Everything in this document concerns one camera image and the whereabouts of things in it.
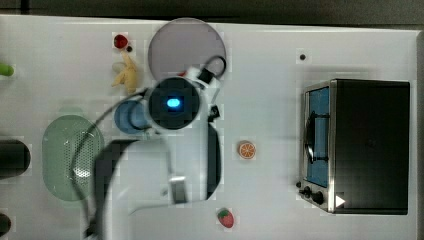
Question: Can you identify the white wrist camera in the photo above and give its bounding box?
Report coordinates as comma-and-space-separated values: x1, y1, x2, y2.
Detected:
184, 67, 221, 89

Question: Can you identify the blue cup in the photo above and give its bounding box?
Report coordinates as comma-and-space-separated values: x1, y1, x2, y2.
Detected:
114, 100, 150, 134

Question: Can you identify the plush peeled banana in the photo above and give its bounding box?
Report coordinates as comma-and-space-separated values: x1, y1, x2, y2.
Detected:
111, 51, 137, 94

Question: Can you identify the lilac round plate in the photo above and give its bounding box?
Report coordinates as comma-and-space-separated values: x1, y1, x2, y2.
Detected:
148, 18, 226, 80

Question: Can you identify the orange slice toy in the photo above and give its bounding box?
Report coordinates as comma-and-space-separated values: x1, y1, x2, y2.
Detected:
237, 141, 256, 159

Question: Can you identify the black toaster oven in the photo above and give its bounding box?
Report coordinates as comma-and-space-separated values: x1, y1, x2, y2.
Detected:
296, 79, 411, 215

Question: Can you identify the green pear toy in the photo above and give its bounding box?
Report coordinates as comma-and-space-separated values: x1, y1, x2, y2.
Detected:
0, 63, 15, 77

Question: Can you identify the green perforated strainer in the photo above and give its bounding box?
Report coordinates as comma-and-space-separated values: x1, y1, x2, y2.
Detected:
42, 115, 104, 201

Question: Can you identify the black cooking pot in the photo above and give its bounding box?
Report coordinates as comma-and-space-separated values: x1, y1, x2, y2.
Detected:
0, 140, 31, 179

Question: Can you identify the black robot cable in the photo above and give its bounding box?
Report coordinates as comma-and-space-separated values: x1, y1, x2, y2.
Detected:
68, 88, 151, 234

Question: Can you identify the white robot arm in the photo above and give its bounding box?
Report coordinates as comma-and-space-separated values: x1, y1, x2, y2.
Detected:
92, 77, 221, 240

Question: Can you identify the red strawberry toy bottom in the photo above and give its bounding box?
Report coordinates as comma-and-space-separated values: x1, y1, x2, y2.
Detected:
217, 208, 235, 228

